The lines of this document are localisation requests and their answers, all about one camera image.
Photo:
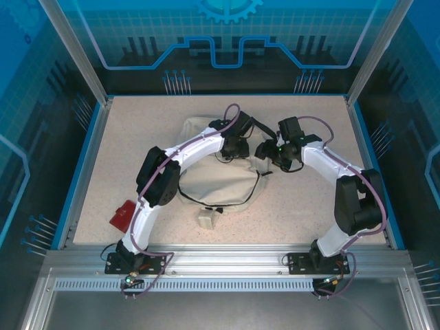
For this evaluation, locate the cream fabric backpack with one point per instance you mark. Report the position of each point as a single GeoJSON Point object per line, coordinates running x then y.
{"type": "Point", "coordinates": [220, 185]}

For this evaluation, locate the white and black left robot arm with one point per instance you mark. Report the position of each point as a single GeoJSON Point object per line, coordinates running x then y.
{"type": "Point", "coordinates": [158, 178]}

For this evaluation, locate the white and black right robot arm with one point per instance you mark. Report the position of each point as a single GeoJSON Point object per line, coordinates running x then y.
{"type": "Point", "coordinates": [357, 203]}

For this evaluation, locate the blue printed back panel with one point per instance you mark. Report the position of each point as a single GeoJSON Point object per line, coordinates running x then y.
{"type": "Point", "coordinates": [223, 34]}

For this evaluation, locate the blue printed panel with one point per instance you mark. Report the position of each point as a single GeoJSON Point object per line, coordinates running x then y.
{"type": "Point", "coordinates": [223, 34]}
{"type": "Point", "coordinates": [412, 103]}
{"type": "Point", "coordinates": [27, 103]}

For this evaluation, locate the blue printed right side panel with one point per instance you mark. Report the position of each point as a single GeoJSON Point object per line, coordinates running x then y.
{"type": "Point", "coordinates": [412, 103]}

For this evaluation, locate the yellow power connector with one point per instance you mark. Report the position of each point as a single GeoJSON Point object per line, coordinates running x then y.
{"type": "Point", "coordinates": [132, 276]}
{"type": "Point", "coordinates": [333, 280]}

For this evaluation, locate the blue printed left side panel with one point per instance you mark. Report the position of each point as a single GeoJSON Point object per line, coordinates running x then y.
{"type": "Point", "coordinates": [27, 103]}

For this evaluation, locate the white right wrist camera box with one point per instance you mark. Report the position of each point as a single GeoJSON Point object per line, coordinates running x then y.
{"type": "Point", "coordinates": [282, 139]}

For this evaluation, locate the aluminium right side rail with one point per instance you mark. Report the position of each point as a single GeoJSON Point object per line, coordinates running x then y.
{"type": "Point", "coordinates": [369, 165]}

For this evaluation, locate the aluminium rail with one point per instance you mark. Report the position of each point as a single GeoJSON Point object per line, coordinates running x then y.
{"type": "Point", "coordinates": [369, 165]}
{"type": "Point", "coordinates": [87, 165]}
{"type": "Point", "coordinates": [223, 258]}

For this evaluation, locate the aluminium front rail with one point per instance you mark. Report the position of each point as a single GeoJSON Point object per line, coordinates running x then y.
{"type": "Point", "coordinates": [223, 258]}

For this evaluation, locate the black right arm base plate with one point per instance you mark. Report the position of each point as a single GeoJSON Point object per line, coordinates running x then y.
{"type": "Point", "coordinates": [295, 266]}

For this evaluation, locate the aluminium right frame post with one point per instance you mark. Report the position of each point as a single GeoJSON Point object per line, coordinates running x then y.
{"type": "Point", "coordinates": [378, 51]}

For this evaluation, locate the aluminium frame post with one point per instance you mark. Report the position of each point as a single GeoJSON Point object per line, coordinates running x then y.
{"type": "Point", "coordinates": [378, 51]}
{"type": "Point", "coordinates": [74, 51]}

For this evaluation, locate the aluminium left side rail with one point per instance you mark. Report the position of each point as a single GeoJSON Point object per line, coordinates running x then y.
{"type": "Point", "coordinates": [87, 165]}

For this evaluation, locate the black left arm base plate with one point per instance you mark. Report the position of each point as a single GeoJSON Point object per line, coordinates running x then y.
{"type": "Point", "coordinates": [111, 268]}

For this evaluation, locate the aluminium left frame post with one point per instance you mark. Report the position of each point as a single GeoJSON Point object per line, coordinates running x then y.
{"type": "Point", "coordinates": [74, 51]}

